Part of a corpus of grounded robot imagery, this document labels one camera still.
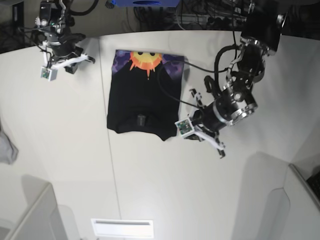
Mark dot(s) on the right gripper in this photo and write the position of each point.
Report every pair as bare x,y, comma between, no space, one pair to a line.
64,47

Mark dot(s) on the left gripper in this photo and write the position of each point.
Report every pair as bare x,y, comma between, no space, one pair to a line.
225,111

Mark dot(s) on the black T-shirt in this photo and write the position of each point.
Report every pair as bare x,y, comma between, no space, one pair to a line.
144,92

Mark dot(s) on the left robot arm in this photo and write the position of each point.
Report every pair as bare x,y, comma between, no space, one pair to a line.
241,65

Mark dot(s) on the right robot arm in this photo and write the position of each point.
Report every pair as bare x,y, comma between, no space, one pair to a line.
55,21

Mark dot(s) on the blue box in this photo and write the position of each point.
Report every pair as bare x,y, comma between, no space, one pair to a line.
145,3

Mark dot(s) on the grey cloth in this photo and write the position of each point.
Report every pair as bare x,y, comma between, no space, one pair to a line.
8,151

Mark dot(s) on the black keyboard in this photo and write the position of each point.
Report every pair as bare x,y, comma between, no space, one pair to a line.
314,184

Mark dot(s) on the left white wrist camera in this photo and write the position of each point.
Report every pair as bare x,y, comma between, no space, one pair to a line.
185,127

